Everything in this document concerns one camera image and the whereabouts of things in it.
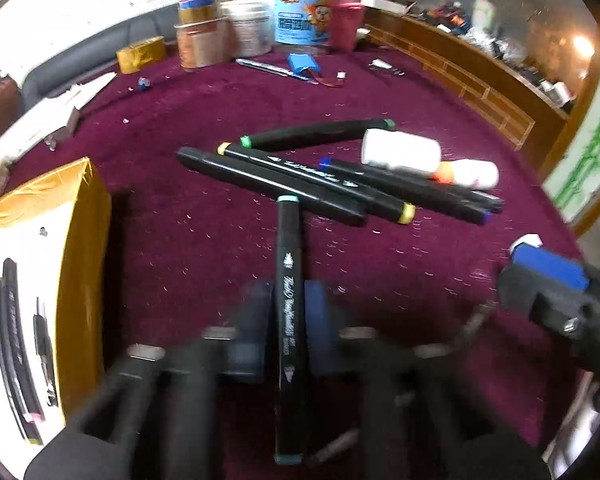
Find white plastic tub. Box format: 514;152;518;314
221;0;274;58

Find silver pen on table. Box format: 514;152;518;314
235;58;317;84

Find blue battery pack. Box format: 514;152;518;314
287;53;322;77

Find black leather sofa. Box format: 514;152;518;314
21;3;178;112

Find maroon table cloth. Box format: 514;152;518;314
0;44;586;480

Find yellow tape roll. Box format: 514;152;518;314
117;36;168;74

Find pink plastic jar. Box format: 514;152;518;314
329;0;364;52

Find brown jar with tapes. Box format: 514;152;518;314
175;0;226;70

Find plain black marker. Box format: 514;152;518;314
175;146;366;226

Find green capped black marker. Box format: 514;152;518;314
240;118;396;152

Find teal capped black marker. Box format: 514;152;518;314
274;195;303;466

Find blue labelled plastic jar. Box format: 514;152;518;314
273;0;332;54

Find white paper sheets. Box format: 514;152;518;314
0;72;117;162

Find wooden cabinet counter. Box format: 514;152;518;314
360;0;577;153

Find yellow capped black marker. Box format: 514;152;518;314
216;142;416;226

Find blue capped black marker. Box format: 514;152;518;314
320;157;505;226

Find white bottle orange neck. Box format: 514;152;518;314
361;128;500;191

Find yellow taped white tray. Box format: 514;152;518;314
0;158;111;478

